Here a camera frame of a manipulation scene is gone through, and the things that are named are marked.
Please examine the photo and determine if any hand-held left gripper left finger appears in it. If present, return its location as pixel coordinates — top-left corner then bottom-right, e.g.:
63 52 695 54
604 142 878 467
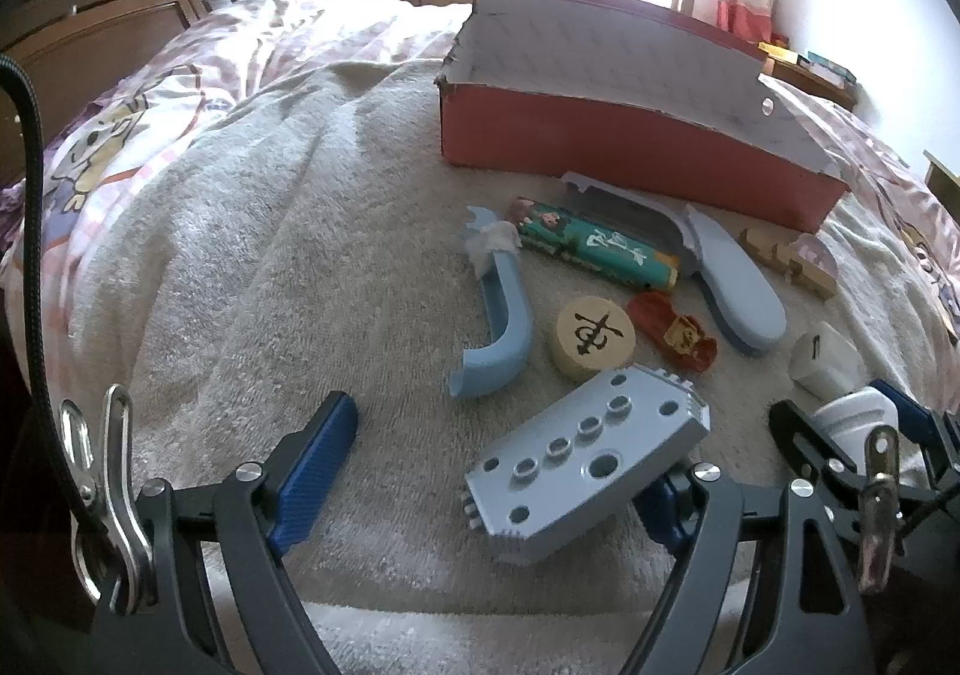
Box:
94 390 361 675

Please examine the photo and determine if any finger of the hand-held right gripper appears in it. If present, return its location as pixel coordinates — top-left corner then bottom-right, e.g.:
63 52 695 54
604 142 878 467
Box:
870 379 960 496
767 399 863 541

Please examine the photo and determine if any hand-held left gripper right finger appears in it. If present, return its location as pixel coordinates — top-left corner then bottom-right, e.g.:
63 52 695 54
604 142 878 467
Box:
592 461 878 675

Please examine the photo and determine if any grey perforated plastic block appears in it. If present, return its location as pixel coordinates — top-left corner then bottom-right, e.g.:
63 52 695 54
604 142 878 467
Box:
463 364 711 567

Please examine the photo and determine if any small white container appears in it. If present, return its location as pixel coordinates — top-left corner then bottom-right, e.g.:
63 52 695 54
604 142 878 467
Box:
789 321 867 397

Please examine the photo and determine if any light blue oval brush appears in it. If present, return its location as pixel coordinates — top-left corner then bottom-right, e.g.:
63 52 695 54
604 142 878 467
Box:
684 202 787 355

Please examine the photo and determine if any round wooden chess piece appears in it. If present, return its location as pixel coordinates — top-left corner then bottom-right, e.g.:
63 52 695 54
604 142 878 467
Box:
555 296 638 376

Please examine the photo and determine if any notched wooden block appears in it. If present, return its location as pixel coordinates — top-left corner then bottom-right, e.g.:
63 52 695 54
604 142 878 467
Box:
739 227 839 301

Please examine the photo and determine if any light blue curved plastic piece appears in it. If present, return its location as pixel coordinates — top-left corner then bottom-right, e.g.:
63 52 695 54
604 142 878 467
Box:
448 205 535 400

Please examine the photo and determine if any green printed tube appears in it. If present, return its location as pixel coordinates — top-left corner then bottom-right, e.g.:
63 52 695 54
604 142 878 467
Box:
506 196 682 291

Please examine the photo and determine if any red cardboard box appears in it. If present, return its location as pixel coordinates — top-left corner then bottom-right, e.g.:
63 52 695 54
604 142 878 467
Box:
437 0 852 235

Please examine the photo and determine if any pink plastic piece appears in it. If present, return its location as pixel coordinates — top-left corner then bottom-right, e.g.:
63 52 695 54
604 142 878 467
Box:
791 232 833 271

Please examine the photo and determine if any beige towel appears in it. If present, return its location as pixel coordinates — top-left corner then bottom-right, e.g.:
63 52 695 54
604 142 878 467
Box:
67 56 960 675

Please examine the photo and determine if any wooden furniture piece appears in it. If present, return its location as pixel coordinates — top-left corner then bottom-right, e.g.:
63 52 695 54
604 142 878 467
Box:
922 150 960 196

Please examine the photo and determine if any grey curved plastic piece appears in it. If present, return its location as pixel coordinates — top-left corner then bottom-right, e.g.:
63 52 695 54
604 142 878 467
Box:
561 171 702 271

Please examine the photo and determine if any stack of books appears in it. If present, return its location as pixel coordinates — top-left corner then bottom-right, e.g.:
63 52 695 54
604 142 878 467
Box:
806 51 856 87

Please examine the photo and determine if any pink printed quilt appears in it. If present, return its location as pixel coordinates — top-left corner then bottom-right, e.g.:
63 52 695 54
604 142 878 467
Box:
0 0 960 338

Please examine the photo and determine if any dark wooden headboard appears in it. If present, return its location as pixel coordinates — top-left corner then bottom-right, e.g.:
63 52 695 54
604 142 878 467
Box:
0 0 338 188

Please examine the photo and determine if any black braided cable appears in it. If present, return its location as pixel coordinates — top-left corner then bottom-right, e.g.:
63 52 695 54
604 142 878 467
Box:
0 52 87 518

